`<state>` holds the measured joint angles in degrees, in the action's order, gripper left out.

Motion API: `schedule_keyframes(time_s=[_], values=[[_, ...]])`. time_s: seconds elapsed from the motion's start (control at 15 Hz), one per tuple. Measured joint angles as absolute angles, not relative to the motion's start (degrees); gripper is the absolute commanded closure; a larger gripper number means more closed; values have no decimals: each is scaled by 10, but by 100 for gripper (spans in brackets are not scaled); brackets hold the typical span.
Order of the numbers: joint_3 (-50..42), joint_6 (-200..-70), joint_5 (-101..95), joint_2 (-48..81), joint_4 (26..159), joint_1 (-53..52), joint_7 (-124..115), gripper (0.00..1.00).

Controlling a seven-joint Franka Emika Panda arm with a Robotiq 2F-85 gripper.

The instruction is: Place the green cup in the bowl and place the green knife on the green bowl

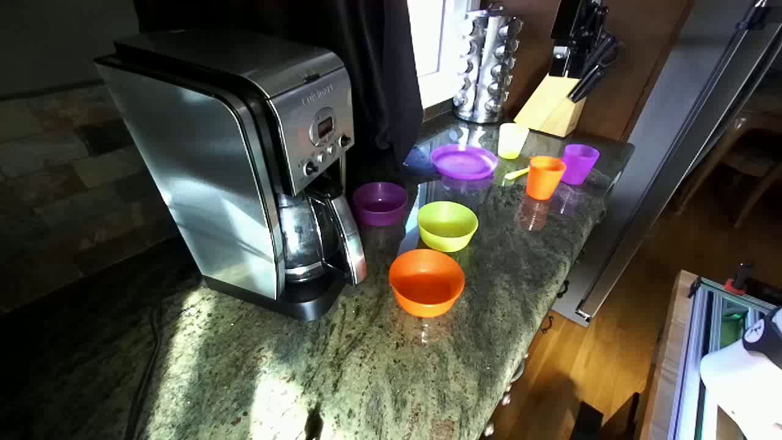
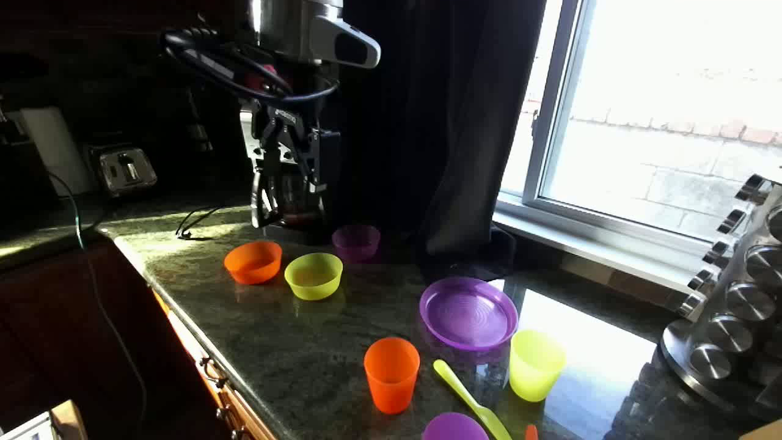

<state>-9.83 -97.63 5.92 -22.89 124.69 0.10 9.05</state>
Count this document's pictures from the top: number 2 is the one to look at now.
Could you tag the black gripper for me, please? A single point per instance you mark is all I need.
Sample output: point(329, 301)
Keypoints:
point(296, 130)

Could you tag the green plastic bowl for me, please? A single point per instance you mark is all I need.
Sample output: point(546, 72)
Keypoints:
point(314, 276)

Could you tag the green plastic knife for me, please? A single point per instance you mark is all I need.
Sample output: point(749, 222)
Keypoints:
point(467, 398)

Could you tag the green plastic cup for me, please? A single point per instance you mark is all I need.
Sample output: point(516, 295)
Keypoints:
point(537, 367)

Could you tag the purple plastic bowl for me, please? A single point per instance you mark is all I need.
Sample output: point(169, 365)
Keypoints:
point(359, 243)

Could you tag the orange plastic bowl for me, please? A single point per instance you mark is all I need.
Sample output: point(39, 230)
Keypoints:
point(254, 263)

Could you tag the orange plastic cup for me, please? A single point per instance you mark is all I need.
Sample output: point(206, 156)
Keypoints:
point(393, 380)

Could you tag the purple plastic cup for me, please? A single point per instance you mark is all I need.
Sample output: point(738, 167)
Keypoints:
point(454, 429)

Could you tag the silver black coffee maker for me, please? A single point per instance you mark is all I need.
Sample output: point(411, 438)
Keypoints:
point(248, 130)

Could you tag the black curtain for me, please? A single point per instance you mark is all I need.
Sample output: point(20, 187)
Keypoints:
point(441, 122)

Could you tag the white paper towel roll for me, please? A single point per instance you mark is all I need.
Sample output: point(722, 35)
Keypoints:
point(52, 150)

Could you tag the purple plastic plate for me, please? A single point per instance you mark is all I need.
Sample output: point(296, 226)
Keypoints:
point(467, 314)

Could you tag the wooden cabinet front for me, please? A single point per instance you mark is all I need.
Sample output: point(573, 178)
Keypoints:
point(235, 416)

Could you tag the orange plastic utensil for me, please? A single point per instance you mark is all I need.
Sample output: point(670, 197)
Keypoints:
point(531, 433)

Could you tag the cardboard box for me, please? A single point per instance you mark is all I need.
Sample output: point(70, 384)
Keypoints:
point(50, 420)

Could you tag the metal spice rack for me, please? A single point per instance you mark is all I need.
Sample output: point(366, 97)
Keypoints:
point(735, 325)

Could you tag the metal wall outlet plate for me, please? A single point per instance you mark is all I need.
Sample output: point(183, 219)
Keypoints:
point(127, 170)

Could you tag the grey window frame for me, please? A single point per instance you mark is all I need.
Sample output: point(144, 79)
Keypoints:
point(553, 81)

